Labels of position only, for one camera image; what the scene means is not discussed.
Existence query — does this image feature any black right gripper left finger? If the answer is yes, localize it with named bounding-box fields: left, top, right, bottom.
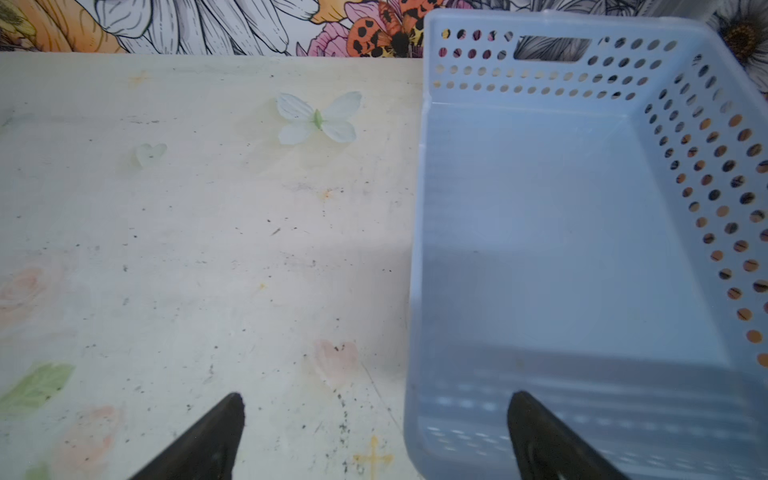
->
left=131, top=392, right=245, bottom=480

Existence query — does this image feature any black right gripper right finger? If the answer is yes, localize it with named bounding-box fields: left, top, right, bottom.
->
left=507, top=391, right=627, bottom=480

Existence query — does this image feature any light blue plastic basket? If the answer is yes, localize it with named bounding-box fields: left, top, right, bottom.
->
left=404, top=9, right=767, bottom=479

